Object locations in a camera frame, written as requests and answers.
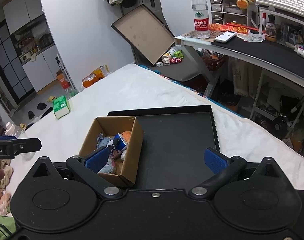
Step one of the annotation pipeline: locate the small toys pile on floor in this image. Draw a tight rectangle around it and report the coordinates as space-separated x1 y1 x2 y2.
155 47 184 67

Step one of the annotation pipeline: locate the orange cardboard box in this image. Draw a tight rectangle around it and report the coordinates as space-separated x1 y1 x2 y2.
82 64 110 88

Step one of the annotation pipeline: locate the white smartphone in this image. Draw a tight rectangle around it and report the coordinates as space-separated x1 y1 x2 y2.
215 30 237 43

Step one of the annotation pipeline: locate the plush hamburger toy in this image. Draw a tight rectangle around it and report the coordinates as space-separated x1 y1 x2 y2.
121 131 131 142

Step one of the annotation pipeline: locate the blue denim stuffed toy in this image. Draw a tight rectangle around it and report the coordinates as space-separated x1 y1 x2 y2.
96 133 115 149

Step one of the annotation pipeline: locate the leaning brown tray lid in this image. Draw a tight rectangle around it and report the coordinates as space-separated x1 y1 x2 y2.
111 5 175 64

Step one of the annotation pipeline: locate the grey plush mouse toy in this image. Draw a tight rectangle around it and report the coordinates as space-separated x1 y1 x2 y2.
99 156 116 174

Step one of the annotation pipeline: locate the brown cardboard box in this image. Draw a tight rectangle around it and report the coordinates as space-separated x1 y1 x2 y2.
79 116 143 187

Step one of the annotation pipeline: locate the grey drawer organizer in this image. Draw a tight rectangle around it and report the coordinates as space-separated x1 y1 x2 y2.
209 0 249 25

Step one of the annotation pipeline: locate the black spotted soft toy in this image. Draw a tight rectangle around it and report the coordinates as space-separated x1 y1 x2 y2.
107 139 119 158

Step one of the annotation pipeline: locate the black desk mat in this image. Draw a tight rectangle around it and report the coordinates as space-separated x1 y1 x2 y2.
211 37 304 77

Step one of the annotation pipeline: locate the black shallow tray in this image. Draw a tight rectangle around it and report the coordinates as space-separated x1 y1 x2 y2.
108 105 220 190

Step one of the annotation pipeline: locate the yellow slipper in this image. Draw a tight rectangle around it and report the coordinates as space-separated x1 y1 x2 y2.
47 96 56 103

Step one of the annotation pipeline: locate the green tissue pack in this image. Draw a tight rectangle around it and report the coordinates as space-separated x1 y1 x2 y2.
53 95 71 119

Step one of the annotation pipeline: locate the blue tissue packet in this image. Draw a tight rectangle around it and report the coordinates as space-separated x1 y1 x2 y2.
112 133 128 159

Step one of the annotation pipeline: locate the clear water bottle red label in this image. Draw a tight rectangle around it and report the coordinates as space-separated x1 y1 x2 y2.
192 0 211 38

